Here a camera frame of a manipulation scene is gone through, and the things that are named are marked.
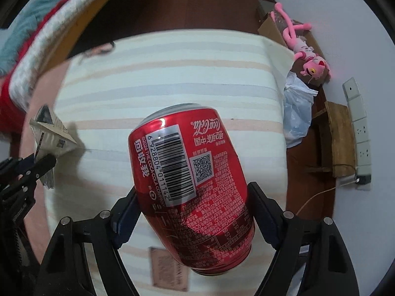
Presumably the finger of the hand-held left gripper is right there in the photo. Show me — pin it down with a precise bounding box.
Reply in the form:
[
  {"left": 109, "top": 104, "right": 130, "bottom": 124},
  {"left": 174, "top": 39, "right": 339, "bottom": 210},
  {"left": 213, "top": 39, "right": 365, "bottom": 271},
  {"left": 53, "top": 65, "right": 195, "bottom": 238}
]
[
  {"left": 0, "top": 156, "right": 35, "bottom": 176},
  {"left": 14, "top": 154, "right": 58, "bottom": 192}
]

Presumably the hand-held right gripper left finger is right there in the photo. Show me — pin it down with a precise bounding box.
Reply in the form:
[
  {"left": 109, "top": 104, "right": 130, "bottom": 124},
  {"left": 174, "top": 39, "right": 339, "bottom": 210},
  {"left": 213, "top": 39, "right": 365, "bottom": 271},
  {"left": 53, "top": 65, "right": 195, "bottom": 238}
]
[{"left": 39, "top": 186, "right": 141, "bottom": 296}]

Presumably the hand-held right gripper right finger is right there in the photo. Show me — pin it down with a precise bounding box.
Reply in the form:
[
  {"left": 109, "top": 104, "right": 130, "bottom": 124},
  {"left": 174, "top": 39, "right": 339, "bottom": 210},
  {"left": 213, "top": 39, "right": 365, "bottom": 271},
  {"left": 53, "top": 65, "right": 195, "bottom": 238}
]
[{"left": 247, "top": 181, "right": 360, "bottom": 296}]

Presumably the white paper wrapper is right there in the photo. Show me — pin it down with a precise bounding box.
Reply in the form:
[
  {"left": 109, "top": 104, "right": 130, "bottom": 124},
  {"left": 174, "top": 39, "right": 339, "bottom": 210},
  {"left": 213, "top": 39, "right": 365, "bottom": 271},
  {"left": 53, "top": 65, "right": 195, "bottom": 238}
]
[{"left": 29, "top": 105, "right": 78, "bottom": 188}]

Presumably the red soda can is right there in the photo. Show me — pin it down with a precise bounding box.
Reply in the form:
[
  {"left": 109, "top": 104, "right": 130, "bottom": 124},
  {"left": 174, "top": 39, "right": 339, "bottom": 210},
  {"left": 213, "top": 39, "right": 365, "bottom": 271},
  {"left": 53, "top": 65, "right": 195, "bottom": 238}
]
[{"left": 128, "top": 103, "right": 256, "bottom": 276}]

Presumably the red blanket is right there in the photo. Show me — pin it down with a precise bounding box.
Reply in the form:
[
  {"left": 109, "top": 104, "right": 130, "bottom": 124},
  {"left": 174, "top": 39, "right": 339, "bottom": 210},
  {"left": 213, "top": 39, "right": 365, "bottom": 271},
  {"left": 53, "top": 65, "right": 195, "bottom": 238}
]
[{"left": 0, "top": 0, "right": 84, "bottom": 133}]

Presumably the white plastic bag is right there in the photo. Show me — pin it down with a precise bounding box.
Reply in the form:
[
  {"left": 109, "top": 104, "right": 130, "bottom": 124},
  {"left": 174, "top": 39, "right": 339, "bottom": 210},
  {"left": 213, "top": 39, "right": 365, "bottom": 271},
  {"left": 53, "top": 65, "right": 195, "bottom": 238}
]
[{"left": 283, "top": 72, "right": 318, "bottom": 148}]

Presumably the wooden stool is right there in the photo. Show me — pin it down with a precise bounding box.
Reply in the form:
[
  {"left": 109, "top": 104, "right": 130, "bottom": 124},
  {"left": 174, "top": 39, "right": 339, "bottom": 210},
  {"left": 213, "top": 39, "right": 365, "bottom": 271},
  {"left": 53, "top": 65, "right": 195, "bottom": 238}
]
[{"left": 304, "top": 101, "right": 355, "bottom": 178}]

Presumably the white grey patterned quilt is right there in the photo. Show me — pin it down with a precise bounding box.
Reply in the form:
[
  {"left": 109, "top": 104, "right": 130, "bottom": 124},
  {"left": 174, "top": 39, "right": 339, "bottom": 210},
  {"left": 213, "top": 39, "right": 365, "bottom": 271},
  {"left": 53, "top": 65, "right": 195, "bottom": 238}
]
[{"left": 9, "top": 0, "right": 124, "bottom": 111}]

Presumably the small pink dark item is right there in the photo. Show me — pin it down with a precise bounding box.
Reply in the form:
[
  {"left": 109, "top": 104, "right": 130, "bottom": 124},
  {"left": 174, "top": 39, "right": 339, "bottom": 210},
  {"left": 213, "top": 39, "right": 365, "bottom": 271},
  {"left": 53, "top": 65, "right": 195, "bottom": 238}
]
[{"left": 83, "top": 41, "right": 116, "bottom": 57}]

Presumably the white power strip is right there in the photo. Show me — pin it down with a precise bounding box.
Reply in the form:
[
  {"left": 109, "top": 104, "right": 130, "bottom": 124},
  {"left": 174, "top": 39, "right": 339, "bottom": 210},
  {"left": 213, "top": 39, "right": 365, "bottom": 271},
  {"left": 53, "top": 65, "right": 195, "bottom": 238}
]
[{"left": 342, "top": 78, "right": 372, "bottom": 184}]

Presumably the wooden bed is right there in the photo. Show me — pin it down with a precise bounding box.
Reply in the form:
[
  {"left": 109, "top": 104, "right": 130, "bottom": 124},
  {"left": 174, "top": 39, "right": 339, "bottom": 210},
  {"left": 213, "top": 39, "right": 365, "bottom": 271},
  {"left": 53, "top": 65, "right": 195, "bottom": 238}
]
[{"left": 0, "top": 0, "right": 130, "bottom": 133}]

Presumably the striped table cloth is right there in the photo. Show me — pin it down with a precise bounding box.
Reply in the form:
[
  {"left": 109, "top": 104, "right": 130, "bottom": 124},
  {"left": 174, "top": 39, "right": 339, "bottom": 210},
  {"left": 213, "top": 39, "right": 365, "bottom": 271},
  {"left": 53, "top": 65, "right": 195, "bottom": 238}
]
[{"left": 43, "top": 29, "right": 295, "bottom": 296}]

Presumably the light blue blanket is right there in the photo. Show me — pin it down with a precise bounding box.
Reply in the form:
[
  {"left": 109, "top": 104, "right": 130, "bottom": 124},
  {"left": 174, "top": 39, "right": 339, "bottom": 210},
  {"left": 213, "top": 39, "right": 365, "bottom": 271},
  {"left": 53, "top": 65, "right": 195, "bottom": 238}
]
[{"left": 0, "top": 0, "right": 78, "bottom": 74}]

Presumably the pink plush toy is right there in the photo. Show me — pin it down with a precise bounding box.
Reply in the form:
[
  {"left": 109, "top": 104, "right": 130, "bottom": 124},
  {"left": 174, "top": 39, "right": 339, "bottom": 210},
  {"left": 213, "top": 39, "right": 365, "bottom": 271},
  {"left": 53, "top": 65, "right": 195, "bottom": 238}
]
[{"left": 272, "top": 2, "right": 331, "bottom": 81}]

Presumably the cardboard box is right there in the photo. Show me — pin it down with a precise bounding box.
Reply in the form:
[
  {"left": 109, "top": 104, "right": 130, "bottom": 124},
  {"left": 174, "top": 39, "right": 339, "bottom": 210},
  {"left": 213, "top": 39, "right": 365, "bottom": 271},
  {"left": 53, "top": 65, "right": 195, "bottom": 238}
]
[{"left": 257, "top": 0, "right": 328, "bottom": 84}]

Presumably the thin cable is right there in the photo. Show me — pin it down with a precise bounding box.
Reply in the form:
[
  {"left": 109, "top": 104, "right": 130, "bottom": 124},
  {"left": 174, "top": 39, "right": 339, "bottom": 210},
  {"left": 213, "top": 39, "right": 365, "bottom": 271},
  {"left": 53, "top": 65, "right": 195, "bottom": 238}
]
[{"left": 298, "top": 176, "right": 360, "bottom": 215}]

